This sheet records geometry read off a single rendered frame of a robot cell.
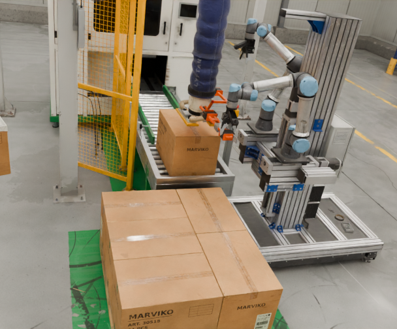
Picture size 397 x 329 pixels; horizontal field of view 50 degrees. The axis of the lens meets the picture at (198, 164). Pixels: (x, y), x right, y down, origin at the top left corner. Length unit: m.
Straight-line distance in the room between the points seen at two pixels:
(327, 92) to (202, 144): 1.07
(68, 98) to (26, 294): 1.63
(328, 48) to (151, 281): 2.00
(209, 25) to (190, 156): 1.08
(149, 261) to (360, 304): 1.81
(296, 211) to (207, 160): 0.89
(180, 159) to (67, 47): 1.30
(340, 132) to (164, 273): 1.77
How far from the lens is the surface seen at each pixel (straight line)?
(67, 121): 3.95
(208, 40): 3.23
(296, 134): 3.02
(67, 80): 3.82
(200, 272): 2.73
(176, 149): 3.49
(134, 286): 2.59
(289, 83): 3.01
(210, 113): 3.25
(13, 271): 3.56
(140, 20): 3.80
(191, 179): 3.58
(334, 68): 3.32
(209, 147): 3.58
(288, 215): 3.78
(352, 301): 3.76
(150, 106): 5.14
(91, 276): 3.45
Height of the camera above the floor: 2.36
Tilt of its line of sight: 28 degrees down
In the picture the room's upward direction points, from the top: 9 degrees clockwise
